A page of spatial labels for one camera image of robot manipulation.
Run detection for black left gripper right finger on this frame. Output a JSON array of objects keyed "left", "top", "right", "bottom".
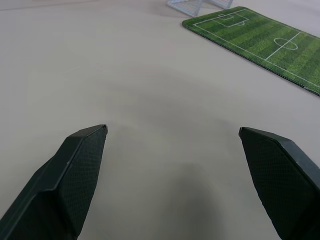
[{"left": 238, "top": 126, "right": 320, "bottom": 240}]

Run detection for green soccer field mat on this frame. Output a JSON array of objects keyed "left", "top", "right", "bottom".
[{"left": 181, "top": 5, "right": 320, "bottom": 97}]

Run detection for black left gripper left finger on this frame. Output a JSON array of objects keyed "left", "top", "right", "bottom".
[{"left": 0, "top": 124, "right": 109, "bottom": 240}]

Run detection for white mesh miniature goal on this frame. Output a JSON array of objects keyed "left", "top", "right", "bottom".
[{"left": 165, "top": 0, "right": 234, "bottom": 18}]

